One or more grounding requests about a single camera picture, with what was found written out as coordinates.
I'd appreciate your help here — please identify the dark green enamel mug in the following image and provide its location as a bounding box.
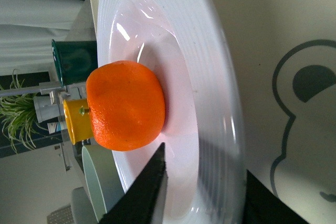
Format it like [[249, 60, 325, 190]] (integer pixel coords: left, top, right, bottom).
[[51, 40, 98, 87]]

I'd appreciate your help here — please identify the yellow enamel mug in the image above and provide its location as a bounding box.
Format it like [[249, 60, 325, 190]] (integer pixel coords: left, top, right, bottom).
[[63, 99, 93, 145]]

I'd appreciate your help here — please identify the white curtain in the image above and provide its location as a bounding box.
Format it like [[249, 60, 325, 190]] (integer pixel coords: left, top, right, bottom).
[[1, 0, 85, 76]]

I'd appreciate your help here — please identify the green spider plant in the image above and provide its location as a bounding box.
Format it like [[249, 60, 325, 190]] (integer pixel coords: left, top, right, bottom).
[[0, 69, 61, 154]]

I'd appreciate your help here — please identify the orange mandarin fruit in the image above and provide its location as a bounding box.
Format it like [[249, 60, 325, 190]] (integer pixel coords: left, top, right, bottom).
[[79, 60, 165, 152]]

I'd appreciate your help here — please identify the white ribbed plate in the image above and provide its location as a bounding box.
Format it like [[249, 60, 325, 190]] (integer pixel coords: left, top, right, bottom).
[[97, 0, 246, 223]]

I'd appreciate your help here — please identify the light green bowl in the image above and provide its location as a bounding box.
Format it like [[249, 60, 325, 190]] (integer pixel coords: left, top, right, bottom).
[[82, 145, 124, 221]]

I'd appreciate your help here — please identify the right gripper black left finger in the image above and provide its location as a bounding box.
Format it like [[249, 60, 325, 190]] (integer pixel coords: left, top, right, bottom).
[[99, 143, 167, 224]]

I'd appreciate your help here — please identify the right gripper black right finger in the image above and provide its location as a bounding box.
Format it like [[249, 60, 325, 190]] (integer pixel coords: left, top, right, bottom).
[[245, 172, 306, 224]]

